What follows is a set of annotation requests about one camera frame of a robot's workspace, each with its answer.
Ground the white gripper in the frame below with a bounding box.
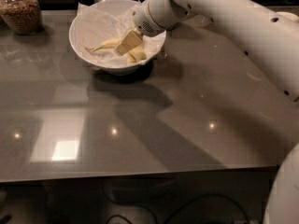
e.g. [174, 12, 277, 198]
[114, 0, 195, 56]

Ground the yellow banana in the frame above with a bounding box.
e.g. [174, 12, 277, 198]
[86, 38, 120, 52]
[127, 46, 147, 63]

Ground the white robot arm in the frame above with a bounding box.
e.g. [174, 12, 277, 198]
[115, 0, 299, 103]

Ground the white ceramic bowl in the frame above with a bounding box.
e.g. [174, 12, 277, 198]
[68, 0, 167, 77]

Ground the left glass jar of nuts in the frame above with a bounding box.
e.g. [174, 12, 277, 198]
[0, 0, 42, 35]

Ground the black floor cable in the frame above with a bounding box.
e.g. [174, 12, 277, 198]
[104, 192, 250, 224]

